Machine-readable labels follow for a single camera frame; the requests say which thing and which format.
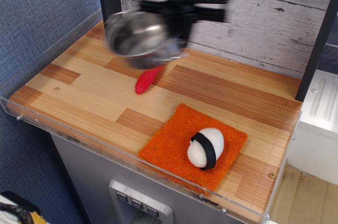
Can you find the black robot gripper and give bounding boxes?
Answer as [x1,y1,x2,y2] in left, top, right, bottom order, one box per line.
[140,0,228,42]

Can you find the silver steel pot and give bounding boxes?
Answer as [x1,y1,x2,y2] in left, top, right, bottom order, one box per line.
[105,11,187,70]

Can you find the orange knitted rag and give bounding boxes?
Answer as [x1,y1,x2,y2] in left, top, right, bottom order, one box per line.
[138,104,248,191]

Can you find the white plush sushi black band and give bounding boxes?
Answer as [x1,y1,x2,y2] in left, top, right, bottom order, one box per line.
[187,128,224,171]

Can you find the grey toy fridge cabinet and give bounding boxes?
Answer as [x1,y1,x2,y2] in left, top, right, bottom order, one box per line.
[52,135,244,223]

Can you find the clear acrylic table guard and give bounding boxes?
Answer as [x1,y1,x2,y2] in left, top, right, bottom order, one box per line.
[1,11,307,223]

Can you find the white side counter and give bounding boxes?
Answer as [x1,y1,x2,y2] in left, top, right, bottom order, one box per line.
[286,70,337,184]

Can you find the silver dispenser button panel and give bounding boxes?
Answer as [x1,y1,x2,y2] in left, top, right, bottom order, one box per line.
[109,179,174,223]

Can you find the yellow black object bottom left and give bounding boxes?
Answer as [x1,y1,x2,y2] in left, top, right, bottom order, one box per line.
[1,191,48,224]

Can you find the red handled metal spoon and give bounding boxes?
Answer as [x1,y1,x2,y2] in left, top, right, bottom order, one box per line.
[135,66,164,95]

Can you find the black right upright post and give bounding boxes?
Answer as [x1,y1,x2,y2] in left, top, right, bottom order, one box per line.
[295,0,337,102]

